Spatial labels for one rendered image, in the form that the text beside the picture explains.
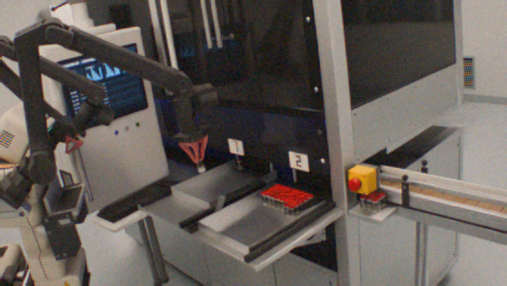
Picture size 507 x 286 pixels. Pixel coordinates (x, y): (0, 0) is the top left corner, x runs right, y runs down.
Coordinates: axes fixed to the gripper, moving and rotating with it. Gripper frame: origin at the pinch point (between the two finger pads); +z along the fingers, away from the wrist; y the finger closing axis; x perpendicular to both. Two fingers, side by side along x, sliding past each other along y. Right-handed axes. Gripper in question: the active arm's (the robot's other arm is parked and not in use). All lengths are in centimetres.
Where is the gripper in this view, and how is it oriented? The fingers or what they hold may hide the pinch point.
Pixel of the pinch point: (198, 158)
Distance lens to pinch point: 134.9
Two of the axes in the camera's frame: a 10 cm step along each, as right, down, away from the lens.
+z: 2.1, 9.3, 2.9
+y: 5.3, -3.6, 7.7
